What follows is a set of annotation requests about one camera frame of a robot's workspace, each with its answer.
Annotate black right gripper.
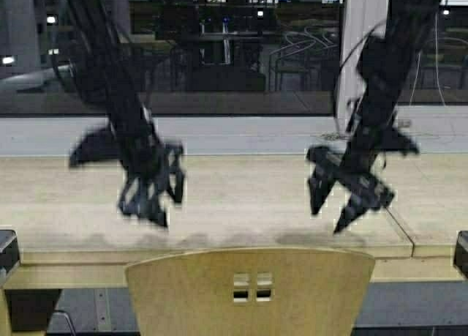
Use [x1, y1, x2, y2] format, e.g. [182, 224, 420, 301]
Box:
[306, 146, 395, 234]

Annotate black robot base left corner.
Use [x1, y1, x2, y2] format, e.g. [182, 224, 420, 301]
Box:
[1, 229, 20, 287]

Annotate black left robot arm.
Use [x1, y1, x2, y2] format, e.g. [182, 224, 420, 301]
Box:
[65, 0, 185, 228]

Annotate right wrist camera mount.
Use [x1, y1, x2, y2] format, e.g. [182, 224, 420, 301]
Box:
[379, 126, 420, 157]

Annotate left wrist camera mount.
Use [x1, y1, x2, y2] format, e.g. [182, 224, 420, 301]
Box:
[69, 124, 120, 168]

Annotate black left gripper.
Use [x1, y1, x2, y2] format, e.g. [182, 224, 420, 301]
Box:
[117, 142, 185, 228]

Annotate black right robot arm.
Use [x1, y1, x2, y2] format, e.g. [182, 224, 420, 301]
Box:
[306, 0, 442, 234]

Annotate black robot base right corner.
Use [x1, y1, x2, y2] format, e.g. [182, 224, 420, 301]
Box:
[453, 231, 468, 279]

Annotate yellow plywood chair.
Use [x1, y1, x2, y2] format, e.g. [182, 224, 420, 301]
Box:
[1, 289, 78, 335]
[124, 247, 375, 335]

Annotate long wooden counter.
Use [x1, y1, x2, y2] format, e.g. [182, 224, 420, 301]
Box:
[1, 154, 467, 290]

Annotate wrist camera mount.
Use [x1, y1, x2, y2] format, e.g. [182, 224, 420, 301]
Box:
[69, 124, 120, 168]
[379, 126, 420, 157]

